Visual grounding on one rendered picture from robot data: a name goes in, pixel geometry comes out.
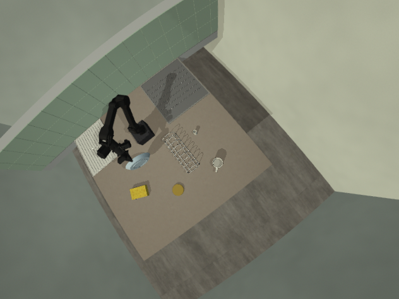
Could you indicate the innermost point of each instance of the yellow sponge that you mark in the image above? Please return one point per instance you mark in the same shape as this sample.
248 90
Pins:
139 192

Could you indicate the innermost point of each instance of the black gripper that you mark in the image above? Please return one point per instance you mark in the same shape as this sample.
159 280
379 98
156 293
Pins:
122 156

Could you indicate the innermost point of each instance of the beige ribbed draining mat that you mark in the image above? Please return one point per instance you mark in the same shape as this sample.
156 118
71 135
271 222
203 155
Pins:
88 144

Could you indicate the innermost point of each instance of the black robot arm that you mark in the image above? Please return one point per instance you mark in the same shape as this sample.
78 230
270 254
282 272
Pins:
107 133

